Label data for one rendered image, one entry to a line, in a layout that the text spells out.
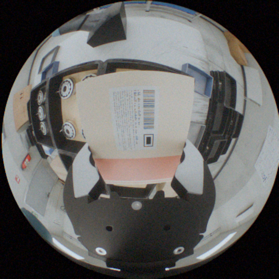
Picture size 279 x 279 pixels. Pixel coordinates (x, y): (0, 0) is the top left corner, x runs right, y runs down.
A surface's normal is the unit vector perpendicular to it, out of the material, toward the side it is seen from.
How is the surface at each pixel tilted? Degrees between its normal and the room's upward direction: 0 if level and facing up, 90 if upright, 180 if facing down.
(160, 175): 0
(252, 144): 90
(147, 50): 0
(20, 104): 78
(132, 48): 0
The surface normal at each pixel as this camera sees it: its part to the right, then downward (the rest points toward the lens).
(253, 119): -1.00, 0.04
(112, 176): 0.05, 0.53
